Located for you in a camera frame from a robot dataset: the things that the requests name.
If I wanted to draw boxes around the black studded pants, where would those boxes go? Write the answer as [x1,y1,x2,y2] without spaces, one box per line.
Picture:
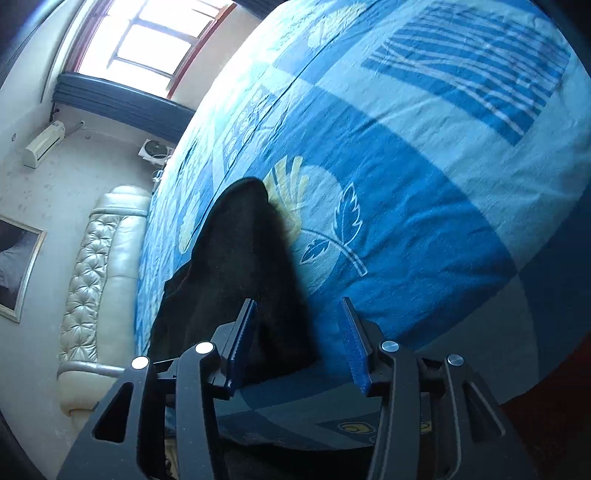
[148,177,318,385]

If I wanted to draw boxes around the cream tufted leather headboard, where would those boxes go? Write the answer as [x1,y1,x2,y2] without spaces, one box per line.
[57,185,150,426]

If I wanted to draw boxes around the blue patterned bed sheet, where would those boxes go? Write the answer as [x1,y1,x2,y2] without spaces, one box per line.
[134,1,590,450]

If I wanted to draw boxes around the white standing fan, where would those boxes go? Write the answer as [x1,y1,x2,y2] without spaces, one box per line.
[138,139,174,167]

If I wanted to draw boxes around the framed wedding photo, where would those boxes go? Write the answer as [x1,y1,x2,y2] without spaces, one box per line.
[0,216,46,323]

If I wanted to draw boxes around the white wall air conditioner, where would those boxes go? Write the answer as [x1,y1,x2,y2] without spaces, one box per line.
[23,121,65,169]

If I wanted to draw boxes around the window with red frame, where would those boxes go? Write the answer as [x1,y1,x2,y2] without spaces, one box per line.
[64,0,236,99]

